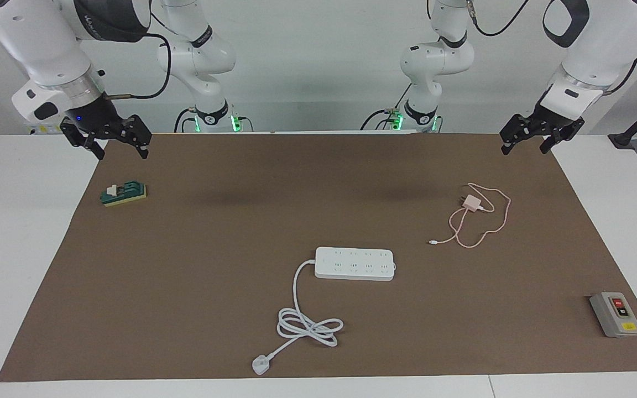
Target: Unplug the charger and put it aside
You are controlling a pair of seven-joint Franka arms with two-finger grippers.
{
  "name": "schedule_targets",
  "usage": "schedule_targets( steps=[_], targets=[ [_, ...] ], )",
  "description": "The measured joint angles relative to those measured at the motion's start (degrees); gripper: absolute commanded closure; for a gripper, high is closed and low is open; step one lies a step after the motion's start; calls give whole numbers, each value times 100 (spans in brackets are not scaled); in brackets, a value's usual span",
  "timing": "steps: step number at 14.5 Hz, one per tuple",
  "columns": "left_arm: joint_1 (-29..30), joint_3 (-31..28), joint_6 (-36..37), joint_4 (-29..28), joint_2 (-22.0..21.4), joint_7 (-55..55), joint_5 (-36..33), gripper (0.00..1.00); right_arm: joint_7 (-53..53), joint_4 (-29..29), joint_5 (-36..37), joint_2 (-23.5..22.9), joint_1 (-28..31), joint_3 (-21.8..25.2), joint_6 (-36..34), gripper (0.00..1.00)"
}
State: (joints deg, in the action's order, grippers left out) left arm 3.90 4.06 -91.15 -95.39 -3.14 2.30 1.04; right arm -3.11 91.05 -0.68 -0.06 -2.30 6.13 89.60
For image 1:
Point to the white power strip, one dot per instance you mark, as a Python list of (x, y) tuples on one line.
[(351, 265)]

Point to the brown table mat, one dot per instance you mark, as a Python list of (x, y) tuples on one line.
[(213, 249)]

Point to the grey on-off switch box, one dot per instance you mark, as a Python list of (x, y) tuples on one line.
[(614, 318)]

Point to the white wall socket box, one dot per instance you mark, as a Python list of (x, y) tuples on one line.
[(47, 129)]

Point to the pink charger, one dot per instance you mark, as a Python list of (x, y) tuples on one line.
[(471, 204)]

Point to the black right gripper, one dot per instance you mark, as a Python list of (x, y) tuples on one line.
[(105, 124)]

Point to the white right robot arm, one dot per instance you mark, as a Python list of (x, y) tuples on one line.
[(36, 44)]

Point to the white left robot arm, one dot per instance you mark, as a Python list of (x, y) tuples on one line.
[(600, 50)]

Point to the green knife switch block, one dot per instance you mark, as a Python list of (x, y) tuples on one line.
[(128, 192)]

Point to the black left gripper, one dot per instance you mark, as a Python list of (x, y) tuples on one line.
[(542, 124)]

